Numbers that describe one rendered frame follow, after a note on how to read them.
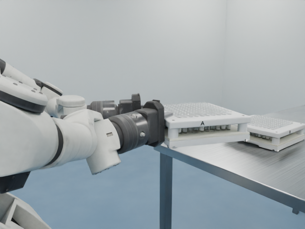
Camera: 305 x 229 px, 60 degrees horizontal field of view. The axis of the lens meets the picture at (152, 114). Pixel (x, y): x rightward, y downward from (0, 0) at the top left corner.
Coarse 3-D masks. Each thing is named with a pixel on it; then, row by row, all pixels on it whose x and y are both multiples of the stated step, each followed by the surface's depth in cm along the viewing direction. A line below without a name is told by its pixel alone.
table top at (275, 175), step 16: (288, 112) 173; (304, 112) 173; (208, 144) 108; (224, 144) 108; (240, 144) 108; (304, 144) 108; (192, 160) 95; (208, 160) 91; (224, 160) 91; (240, 160) 91; (256, 160) 91; (272, 160) 91; (288, 160) 91; (304, 160) 91; (224, 176) 84; (240, 176) 80; (256, 176) 79; (272, 176) 79; (288, 176) 79; (304, 176) 79; (256, 192) 76; (272, 192) 72; (288, 192) 70; (304, 192) 70; (304, 208) 66
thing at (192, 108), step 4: (188, 104) 88; (192, 104) 88; (196, 104) 88; (200, 104) 88; (204, 104) 88; (172, 108) 80; (176, 108) 82; (180, 108) 80; (184, 108) 80; (188, 108) 82; (192, 108) 80; (196, 108) 81; (200, 108) 81; (204, 108) 81; (208, 108) 81; (212, 108) 82; (216, 108) 81; (180, 112) 74; (184, 112) 74; (188, 112) 74; (192, 112) 75; (216, 112) 77; (204, 128) 77; (220, 128) 78
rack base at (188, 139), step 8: (232, 128) 79; (184, 136) 71; (192, 136) 71; (200, 136) 71; (208, 136) 71; (216, 136) 72; (224, 136) 73; (232, 136) 74; (240, 136) 74; (248, 136) 75; (168, 144) 69; (176, 144) 69; (184, 144) 70; (192, 144) 70; (200, 144) 71
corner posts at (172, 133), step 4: (240, 124) 75; (244, 124) 74; (168, 128) 69; (240, 128) 75; (244, 128) 74; (168, 132) 69; (172, 132) 68; (176, 132) 68; (244, 132) 75; (168, 136) 69; (172, 136) 69; (176, 136) 69
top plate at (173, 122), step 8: (232, 112) 79; (168, 120) 69; (176, 120) 69; (184, 120) 69; (192, 120) 69; (200, 120) 70; (208, 120) 70; (216, 120) 71; (224, 120) 72; (232, 120) 72; (240, 120) 73; (248, 120) 74; (176, 128) 68
